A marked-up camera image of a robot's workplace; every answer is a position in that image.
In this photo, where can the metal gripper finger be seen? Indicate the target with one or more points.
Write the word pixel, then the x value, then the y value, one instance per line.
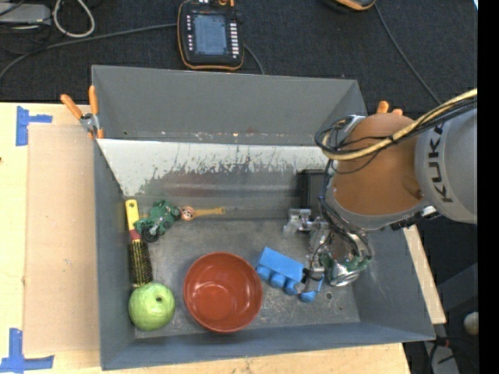
pixel 312 279
pixel 299 218

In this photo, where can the blue toy building block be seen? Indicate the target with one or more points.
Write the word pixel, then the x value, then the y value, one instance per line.
pixel 278 267

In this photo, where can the red bowl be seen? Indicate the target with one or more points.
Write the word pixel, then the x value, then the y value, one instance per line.
pixel 223 292

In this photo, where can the yellow stick with round head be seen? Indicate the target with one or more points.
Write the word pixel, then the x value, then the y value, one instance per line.
pixel 202 212

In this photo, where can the grey metal bin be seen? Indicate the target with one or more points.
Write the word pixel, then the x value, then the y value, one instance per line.
pixel 218 103

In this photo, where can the green toy motorcycle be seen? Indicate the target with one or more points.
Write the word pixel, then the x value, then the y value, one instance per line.
pixel 158 220

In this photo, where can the green apple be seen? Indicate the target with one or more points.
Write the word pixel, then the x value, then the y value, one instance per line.
pixel 151 306

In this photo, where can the yellow and black hairbrush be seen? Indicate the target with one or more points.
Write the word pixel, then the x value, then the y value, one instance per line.
pixel 139 259

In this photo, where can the pale brown cardboard board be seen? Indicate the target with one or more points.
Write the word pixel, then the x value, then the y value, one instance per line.
pixel 58 240

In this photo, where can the black cylinder on white bracket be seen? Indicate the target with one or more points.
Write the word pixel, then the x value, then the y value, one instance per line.
pixel 409 220

